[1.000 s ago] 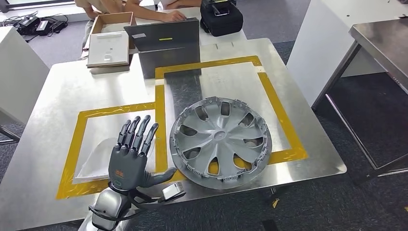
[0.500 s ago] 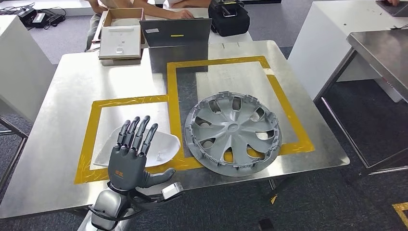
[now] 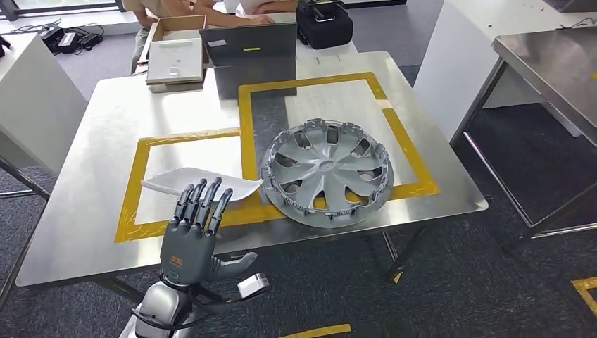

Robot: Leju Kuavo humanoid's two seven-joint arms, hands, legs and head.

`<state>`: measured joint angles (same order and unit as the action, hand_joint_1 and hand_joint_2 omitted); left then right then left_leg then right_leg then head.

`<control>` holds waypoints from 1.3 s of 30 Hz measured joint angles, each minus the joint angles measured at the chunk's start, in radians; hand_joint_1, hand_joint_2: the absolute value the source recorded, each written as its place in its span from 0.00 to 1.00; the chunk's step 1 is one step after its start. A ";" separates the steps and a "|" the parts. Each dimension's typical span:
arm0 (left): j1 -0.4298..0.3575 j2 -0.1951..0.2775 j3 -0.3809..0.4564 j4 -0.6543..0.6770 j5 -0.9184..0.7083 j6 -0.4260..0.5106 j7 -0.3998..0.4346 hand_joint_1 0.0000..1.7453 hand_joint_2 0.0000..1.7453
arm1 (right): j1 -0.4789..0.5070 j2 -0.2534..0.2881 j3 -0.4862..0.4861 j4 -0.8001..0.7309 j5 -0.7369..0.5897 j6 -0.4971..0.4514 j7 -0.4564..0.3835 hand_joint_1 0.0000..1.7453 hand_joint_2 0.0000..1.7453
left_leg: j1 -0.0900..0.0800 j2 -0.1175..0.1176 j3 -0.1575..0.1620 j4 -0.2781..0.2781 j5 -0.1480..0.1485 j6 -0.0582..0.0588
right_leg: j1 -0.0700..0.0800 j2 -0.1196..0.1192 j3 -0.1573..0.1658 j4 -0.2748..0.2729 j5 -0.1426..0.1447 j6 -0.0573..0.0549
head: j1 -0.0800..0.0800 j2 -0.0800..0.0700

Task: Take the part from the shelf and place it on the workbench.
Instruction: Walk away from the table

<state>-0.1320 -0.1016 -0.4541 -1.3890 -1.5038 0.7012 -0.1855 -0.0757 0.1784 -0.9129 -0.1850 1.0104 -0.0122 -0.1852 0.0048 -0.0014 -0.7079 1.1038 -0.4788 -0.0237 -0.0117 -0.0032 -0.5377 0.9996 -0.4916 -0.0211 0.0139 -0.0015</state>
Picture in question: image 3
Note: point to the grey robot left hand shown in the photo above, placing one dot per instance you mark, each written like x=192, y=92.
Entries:
x=186, y=252

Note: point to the white plastic shell part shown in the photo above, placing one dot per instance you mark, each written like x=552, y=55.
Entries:
x=186, y=179

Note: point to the steel workbench table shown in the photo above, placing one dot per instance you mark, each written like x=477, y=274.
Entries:
x=23, y=179
x=116, y=116
x=555, y=65

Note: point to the silver wheel cover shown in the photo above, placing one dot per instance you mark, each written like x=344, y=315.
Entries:
x=326, y=172

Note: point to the white flat box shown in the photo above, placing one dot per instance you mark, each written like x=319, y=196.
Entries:
x=175, y=60

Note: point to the yellow tape scrap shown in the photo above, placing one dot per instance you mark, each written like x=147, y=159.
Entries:
x=398, y=277

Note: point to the grey laptop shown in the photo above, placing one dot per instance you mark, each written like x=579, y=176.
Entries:
x=252, y=44

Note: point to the brown cardboard box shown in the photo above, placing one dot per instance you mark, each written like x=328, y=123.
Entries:
x=179, y=23

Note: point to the black power adapter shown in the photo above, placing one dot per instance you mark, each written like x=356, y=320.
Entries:
x=91, y=42
x=68, y=43
x=51, y=36

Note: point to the black bag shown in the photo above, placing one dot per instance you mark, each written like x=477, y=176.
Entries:
x=324, y=25

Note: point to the dark laptop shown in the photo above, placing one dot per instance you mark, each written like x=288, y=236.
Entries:
x=573, y=4

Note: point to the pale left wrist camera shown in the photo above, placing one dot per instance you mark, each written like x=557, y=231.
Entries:
x=254, y=285

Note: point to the black window frame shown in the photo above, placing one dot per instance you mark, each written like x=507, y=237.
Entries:
x=60, y=5

